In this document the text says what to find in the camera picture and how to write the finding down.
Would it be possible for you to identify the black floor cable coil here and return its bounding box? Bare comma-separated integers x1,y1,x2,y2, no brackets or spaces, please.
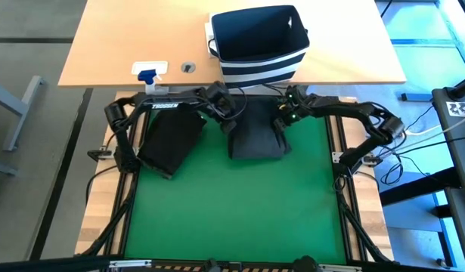
379,153,406,187

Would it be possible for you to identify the grey metal desk frame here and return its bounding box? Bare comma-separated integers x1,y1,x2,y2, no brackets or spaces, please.
0,74,44,177

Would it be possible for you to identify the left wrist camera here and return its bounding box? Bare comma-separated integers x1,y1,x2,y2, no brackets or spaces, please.
221,119,239,136

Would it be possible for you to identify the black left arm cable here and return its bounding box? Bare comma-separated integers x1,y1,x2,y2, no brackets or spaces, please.
224,86,249,122

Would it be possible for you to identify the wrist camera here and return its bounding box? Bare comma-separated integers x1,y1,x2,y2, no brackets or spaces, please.
221,119,239,136
273,116,289,134

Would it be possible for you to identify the black garment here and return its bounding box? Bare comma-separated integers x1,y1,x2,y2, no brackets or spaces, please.
136,110,208,180

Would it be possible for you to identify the grey equipment cart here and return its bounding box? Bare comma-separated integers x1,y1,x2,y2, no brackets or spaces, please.
431,85,465,192

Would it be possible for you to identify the navy white striped laundry bin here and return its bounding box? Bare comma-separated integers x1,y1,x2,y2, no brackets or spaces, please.
204,5,311,91

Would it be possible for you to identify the silver frame bracket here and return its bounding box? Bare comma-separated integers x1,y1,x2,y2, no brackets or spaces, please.
109,259,153,269
321,264,364,272

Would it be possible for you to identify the black pole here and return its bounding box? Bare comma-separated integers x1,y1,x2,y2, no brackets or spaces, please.
445,73,465,101

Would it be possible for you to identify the light wooden desk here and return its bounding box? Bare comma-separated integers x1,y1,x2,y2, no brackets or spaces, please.
57,0,407,88

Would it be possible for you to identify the black table frame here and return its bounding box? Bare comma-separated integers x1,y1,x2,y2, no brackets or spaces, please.
103,91,398,272

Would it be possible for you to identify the clear spray bottle blue trigger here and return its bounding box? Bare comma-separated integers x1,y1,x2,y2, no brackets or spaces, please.
137,69,169,95

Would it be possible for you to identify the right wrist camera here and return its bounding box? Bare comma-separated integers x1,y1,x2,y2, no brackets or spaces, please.
273,116,289,134

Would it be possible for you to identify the white label card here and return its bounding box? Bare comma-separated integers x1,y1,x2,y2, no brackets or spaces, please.
131,60,169,76

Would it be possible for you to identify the white cable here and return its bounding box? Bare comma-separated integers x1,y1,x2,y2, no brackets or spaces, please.
404,113,465,138

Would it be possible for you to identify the charcoal garment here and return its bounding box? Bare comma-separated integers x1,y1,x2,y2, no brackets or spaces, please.
227,97,293,161

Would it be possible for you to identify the black rounded object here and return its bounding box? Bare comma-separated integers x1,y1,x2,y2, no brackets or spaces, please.
291,255,323,272

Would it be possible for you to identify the white printed paper tag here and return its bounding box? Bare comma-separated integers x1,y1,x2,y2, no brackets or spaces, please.
446,100,465,117

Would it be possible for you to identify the yellow black hazard tape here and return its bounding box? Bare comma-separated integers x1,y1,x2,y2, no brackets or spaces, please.
156,265,293,272

